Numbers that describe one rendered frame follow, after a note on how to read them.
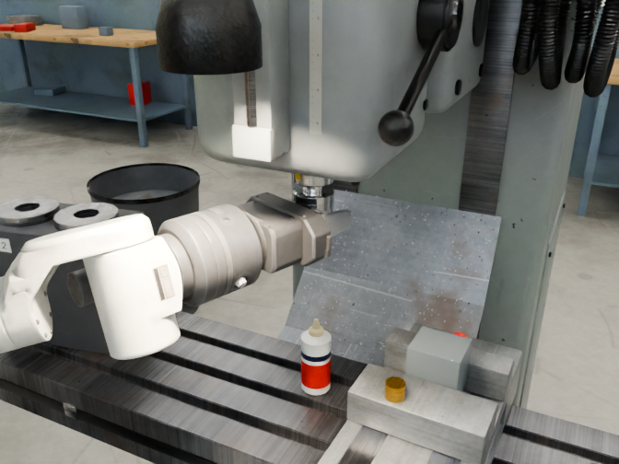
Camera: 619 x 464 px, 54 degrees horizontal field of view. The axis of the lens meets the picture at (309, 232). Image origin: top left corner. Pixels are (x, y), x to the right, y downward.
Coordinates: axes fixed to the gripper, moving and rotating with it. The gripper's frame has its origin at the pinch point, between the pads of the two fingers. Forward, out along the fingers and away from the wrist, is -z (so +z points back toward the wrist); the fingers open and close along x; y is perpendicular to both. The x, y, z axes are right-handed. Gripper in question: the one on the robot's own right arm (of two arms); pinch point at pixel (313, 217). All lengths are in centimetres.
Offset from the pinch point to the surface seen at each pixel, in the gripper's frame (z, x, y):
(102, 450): -13, 115, 123
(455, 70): -15.1, -6.9, -15.9
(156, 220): -67, 163, 70
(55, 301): 18.6, 34.8, 18.9
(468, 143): -37.5, 4.4, -1.0
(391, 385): 2.2, -14.6, 14.0
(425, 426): 1.7, -19.0, 17.0
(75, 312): 17.0, 32.3, 20.3
